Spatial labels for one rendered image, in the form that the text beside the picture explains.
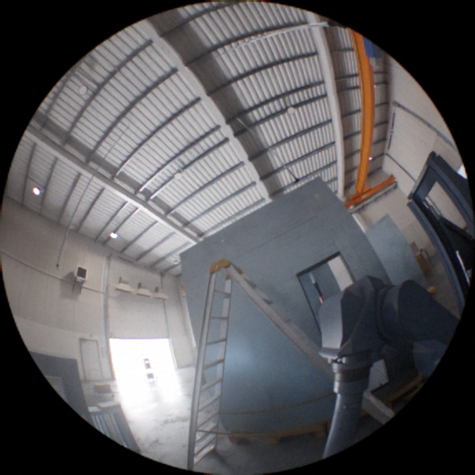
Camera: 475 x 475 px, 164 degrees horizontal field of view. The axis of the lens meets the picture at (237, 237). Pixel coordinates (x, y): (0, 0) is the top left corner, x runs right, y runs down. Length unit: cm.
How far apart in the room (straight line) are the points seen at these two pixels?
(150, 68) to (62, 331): 1098
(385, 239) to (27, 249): 1491
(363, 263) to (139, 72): 707
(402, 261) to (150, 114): 952
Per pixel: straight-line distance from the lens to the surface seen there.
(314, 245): 202
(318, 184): 248
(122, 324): 1087
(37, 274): 1023
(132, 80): 658
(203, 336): 144
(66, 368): 197
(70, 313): 1000
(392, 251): 601
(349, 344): 69
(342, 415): 88
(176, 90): 642
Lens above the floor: 169
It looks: 32 degrees up
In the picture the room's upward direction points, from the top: 19 degrees counter-clockwise
